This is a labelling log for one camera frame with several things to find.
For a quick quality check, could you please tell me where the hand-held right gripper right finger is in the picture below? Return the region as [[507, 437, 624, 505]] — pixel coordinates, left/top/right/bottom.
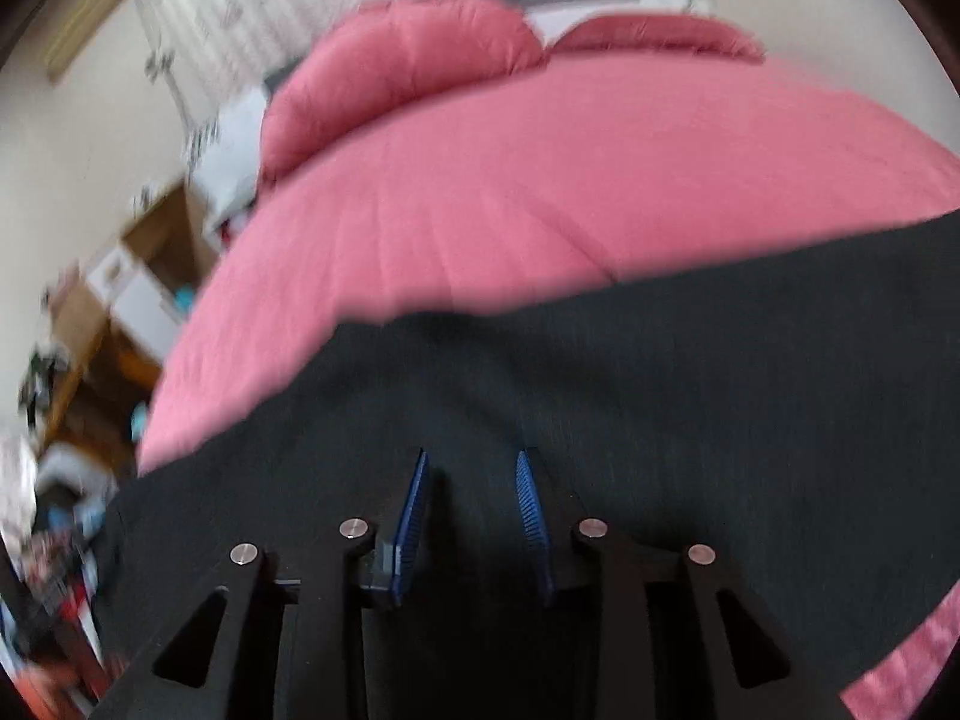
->
[[516, 448, 856, 720]]

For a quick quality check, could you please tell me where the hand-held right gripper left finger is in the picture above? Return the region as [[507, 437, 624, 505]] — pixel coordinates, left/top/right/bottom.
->
[[90, 448, 432, 720]]

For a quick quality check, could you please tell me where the black knit garment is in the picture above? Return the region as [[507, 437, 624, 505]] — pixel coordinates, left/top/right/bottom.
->
[[90, 217, 960, 720]]

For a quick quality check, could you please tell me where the bed with pink sheet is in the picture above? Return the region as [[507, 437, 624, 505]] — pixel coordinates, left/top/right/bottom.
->
[[135, 52, 960, 720]]

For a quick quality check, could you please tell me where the wooden desk with white doors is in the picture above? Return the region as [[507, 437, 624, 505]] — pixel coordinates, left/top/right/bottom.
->
[[22, 184, 218, 458]]

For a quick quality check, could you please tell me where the large pink pillow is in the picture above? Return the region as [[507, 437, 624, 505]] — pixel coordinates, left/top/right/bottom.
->
[[259, 0, 545, 185]]

